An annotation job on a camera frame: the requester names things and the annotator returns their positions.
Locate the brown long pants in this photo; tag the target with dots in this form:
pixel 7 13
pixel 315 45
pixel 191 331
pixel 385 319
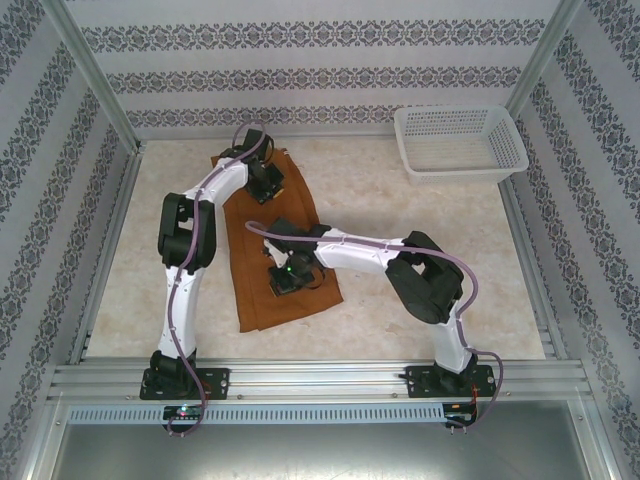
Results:
pixel 260 310

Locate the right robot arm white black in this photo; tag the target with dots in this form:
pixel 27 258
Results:
pixel 425 285

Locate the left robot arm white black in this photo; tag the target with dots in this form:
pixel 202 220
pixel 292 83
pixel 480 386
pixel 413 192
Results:
pixel 187 235

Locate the white plastic basket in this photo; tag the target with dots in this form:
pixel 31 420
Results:
pixel 415 172

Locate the grey metal sheet panel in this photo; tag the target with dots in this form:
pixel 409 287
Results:
pixel 320 450

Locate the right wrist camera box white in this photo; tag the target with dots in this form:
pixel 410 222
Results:
pixel 276 252

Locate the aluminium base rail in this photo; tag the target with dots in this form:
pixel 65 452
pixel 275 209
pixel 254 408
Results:
pixel 320 382

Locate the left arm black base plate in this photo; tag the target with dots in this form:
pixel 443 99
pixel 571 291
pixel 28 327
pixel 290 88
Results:
pixel 217 382

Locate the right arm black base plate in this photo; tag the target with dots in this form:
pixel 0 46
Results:
pixel 417 382

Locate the aluminium side rail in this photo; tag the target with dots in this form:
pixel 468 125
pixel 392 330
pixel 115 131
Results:
pixel 530 250
pixel 117 210

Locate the aluminium frame post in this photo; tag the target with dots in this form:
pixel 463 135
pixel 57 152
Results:
pixel 90 70
pixel 545 55

